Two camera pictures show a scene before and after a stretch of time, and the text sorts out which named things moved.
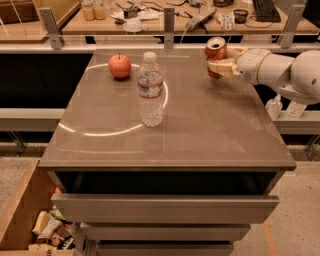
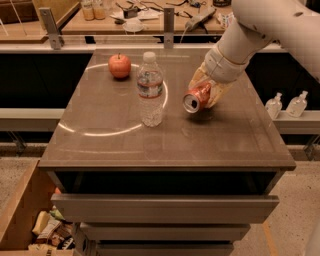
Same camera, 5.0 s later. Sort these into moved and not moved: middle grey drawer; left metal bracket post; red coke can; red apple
Moved: red coke can
Not moved: red apple; middle grey drawer; left metal bracket post
